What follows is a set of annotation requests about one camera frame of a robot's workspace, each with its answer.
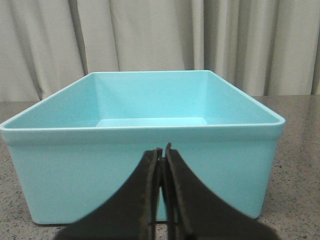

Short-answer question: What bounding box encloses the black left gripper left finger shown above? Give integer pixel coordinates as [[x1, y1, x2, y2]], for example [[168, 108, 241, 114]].
[[55, 148, 163, 240]]

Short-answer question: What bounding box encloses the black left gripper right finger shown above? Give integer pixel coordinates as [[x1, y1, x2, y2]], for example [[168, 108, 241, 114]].
[[161, 144, 278, 240]]

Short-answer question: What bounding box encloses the light blue plastic box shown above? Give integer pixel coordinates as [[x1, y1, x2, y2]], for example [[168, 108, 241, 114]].
[[0, 70, 285, 225]]

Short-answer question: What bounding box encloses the white pleated curtain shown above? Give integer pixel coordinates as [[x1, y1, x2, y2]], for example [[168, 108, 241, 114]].
[[0, 0, 320, 101]]

